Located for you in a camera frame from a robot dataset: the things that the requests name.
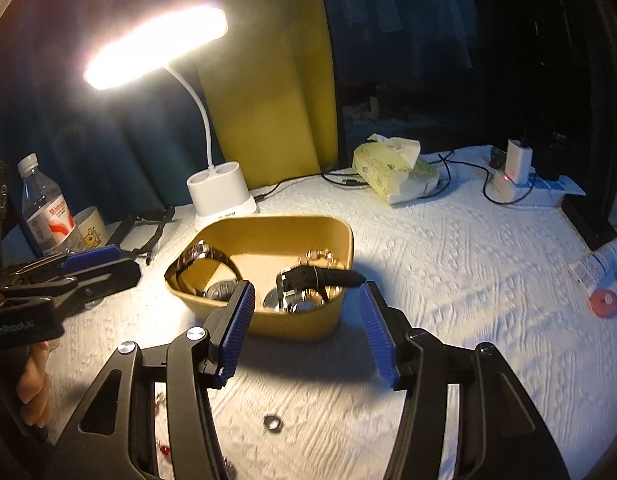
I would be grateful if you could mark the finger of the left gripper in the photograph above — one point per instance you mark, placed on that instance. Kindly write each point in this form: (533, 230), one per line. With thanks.
(63, 264)
(70, 293)

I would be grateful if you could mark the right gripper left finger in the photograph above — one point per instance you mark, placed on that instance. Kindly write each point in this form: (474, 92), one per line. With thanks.
(111, 433)

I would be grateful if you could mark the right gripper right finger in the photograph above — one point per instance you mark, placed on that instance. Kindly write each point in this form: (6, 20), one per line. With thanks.
(501, 433)

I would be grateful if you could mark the white dial silver wristwatch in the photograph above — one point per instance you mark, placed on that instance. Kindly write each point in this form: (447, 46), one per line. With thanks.
(297, 301)

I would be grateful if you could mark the person's left hand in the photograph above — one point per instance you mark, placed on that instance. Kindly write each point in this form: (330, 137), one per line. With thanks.
(33, 387)

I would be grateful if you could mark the clear plastic water bottle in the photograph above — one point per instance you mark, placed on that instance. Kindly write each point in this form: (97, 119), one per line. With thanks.
(46, 211)

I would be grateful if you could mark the cream mug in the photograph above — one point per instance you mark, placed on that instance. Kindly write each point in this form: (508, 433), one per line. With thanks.
(92, 228)

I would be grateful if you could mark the white desk lamp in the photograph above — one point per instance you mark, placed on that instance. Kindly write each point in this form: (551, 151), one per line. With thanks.
(146, 67)

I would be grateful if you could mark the red round lid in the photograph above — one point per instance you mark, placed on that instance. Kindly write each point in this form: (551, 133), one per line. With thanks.
(603, 303)

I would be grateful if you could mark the white textured tablecloth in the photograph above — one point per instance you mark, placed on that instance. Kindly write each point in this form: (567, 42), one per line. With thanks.
(286, 349)

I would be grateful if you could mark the white tube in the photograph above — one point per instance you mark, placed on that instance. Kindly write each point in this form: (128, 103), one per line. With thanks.
(591, 270)

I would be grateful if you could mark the white power strip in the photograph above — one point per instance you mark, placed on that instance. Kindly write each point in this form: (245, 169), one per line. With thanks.
(535, 192)

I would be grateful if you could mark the yellow curtain panel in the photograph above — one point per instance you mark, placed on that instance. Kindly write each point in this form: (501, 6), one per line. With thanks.
(269, 84)

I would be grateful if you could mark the white charger block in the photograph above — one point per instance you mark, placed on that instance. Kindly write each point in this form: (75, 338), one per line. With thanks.
(518, 161)

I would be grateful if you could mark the yellow tissue pack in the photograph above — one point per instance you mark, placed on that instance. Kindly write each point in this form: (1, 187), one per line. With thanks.
(394, 169)

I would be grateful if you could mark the brown strap wristwatch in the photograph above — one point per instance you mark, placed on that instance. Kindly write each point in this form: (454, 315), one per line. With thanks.
(204, 271)

